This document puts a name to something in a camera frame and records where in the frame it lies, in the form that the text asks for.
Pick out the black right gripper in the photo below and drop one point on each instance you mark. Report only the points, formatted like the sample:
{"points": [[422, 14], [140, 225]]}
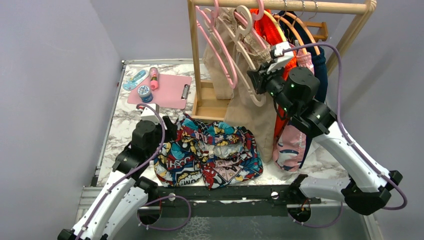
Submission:
{"points": [[260, 77]]}

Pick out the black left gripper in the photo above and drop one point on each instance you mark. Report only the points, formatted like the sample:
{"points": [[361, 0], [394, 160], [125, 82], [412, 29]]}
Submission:
{"points": [[170, 133]]}

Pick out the cream plastic hanger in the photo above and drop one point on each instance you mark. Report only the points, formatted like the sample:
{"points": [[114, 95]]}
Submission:
{"points": [[233, 49]]}

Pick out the comic print shorts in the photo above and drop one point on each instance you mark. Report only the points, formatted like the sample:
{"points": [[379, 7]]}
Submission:
{"points": [[215, 152]]}

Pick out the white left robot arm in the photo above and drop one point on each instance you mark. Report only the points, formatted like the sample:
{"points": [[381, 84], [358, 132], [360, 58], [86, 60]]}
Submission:
{"points": [[126, 189]]}

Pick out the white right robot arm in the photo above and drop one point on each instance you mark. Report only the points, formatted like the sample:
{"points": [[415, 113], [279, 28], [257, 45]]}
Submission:
{"points": [[368, 186]]}

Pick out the beige shorts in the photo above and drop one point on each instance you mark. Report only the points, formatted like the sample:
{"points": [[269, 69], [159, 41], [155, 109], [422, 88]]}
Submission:
{"points": [[259, 120]]}

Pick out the orange shorts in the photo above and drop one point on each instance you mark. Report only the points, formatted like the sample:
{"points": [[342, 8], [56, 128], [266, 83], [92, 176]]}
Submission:
{"points": [[281, 119]]}

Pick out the navy shorts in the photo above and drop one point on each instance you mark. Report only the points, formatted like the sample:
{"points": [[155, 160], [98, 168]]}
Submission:
{"points": [[319, 61]]}

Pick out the wooden hanger front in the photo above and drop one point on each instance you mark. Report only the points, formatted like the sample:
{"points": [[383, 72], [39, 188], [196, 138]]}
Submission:
{"points": [[272, 30]]}

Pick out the wooden hanger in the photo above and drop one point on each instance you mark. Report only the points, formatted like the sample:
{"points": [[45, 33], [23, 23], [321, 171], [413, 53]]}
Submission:
{"points": [[272, 30], [297, 20]]}

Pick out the wooden hanger back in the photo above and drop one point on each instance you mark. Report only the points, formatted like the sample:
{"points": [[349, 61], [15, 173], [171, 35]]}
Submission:
{"points": [[297, 20]]}

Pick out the pink patterned shorts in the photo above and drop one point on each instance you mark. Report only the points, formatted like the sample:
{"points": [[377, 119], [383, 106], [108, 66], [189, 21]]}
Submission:
{"points": [[289, 143]]}

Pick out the pink clipboard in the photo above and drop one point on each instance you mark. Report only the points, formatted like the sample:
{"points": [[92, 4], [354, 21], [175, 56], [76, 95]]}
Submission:
{"points": [[171, 90]]}

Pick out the blue lidded jar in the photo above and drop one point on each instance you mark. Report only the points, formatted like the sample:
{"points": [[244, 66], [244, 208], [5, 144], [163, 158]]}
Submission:
{"points": [[145, 93]]}

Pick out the wooden clothes rack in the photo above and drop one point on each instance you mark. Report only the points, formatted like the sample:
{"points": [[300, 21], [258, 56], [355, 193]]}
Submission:
{"points": [[206, 106]]}

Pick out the light blue flat case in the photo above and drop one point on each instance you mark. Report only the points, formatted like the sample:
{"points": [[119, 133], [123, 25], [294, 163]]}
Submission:
{"points": [[135, 80]]}

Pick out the pink glue stick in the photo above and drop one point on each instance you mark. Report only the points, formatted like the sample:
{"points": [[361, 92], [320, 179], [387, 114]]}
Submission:
{"points": [[154, 75]]}

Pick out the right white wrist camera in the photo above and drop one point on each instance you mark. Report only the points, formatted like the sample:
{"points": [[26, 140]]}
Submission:
{"points": [[281, 55]]}

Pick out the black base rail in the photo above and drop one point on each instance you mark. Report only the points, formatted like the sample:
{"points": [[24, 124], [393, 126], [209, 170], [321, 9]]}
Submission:
{"points": [[230, 201]]}

